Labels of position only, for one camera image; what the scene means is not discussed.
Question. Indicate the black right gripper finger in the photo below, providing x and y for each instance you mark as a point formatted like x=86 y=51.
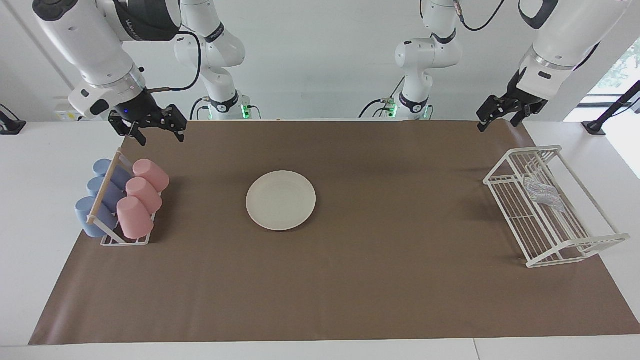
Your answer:
x=131 y=131
x=177 y=122

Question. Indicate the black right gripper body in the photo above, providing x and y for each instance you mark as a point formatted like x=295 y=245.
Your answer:
x=137 y=107

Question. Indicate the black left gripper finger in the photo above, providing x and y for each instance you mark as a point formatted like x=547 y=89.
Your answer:
x=521 y=112
x=492 y=110

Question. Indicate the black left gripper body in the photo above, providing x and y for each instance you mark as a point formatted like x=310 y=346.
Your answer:
x=525 y=95

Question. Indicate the round cream plate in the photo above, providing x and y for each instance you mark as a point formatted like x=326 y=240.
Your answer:
x=281 y=200

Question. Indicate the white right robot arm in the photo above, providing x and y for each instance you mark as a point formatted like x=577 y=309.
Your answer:
x=90 y=40

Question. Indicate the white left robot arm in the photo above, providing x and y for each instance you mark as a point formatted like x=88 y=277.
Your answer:
x=570 y=30

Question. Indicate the blue plastic cup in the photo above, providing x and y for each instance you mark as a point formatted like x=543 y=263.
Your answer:
x=84 y=220
x=120 y=176
x=111 y=196

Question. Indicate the pink plastic cup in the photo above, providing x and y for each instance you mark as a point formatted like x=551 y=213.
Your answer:
x=152 y=175
x=135 y=219
x=145 y=195

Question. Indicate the white cup rack wooden bar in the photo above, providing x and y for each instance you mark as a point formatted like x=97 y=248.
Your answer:
x=102 y=200

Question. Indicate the black table clamp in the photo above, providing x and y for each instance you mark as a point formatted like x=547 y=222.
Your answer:
x=10 y=125

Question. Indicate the brown paper table mat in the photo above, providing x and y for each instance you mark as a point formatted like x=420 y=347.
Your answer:
x=350 y=290

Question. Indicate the white wall outlet box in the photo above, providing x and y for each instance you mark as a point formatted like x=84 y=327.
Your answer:
x=65 y=116

